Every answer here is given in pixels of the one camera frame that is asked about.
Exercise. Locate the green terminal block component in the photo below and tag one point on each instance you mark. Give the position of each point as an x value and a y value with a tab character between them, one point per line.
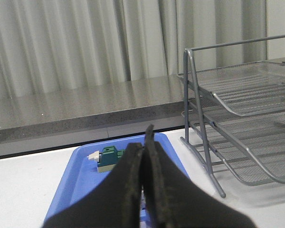
107	158

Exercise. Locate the dark grey back counter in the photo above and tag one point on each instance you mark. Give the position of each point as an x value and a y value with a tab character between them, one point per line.
41	122

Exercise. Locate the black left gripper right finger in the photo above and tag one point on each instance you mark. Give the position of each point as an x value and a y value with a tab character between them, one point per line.
174	201

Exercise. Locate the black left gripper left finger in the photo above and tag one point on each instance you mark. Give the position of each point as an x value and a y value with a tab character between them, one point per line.
114	203

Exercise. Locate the silver mesh tray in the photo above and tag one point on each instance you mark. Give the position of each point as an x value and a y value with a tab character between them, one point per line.
252	148
245	90

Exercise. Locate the grey metal rack frame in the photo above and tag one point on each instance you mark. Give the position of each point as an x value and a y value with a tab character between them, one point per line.
235	116

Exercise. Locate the blue plastic tray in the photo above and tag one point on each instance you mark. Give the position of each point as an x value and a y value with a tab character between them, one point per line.
81	177

